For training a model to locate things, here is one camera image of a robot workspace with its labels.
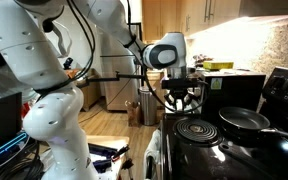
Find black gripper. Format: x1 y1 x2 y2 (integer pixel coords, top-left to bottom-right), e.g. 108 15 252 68
165 87 200 113

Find black frying pan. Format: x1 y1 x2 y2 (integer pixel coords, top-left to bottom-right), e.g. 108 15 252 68
218 106 288 143

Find black electric stove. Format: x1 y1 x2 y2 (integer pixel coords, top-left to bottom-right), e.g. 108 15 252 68
158 66 288 180

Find steel trash can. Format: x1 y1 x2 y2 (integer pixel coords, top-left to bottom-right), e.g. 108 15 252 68
138 85 158 127

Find large coil burner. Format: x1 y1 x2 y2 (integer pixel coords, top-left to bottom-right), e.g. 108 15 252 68
172 117 223 147

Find yellow box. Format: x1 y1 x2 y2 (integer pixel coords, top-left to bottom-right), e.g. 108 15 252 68
202 60 235 71

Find white towel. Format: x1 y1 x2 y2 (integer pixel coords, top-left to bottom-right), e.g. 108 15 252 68
143 129 162 180

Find wooden upper cabinets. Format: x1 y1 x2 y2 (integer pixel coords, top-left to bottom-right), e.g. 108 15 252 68
142 0 242 43

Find blue black clamp bar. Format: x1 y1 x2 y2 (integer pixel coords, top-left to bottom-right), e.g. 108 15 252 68
88 143 118 174

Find black laptop screen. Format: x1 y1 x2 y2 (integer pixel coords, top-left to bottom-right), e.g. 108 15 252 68
0 91 23 156

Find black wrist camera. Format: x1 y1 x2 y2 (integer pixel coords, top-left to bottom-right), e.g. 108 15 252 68
161 77 206 90

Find black camera boom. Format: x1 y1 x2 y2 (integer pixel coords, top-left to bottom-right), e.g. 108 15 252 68
85 70 145 83

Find black oven door handle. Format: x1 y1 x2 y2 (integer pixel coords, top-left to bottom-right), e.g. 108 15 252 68
145 154 155 180

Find black cable bundle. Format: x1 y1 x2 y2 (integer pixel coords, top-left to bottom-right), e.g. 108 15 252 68
0 146 45 180

